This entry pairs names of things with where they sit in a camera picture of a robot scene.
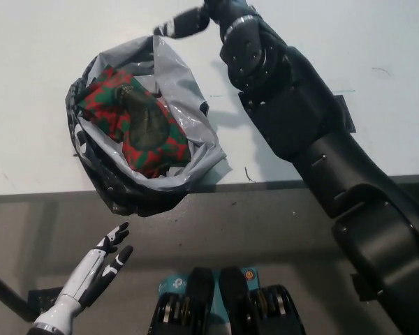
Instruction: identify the black plastic bag grey inside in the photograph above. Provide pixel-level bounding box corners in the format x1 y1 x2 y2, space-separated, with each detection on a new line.
64 34 233 218

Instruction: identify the black tape patch on table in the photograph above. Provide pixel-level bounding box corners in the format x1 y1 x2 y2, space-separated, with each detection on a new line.
335 94 357 134

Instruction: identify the black ribbed robot body block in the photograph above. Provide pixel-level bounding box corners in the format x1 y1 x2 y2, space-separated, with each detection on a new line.
219 266 307 335
149 267 216 335

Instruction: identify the red green patterned garment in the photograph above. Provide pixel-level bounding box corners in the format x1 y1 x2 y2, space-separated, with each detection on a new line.
78 68 190 179

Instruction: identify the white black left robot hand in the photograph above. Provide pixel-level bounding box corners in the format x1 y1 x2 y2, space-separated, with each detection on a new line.
33 222 134 331

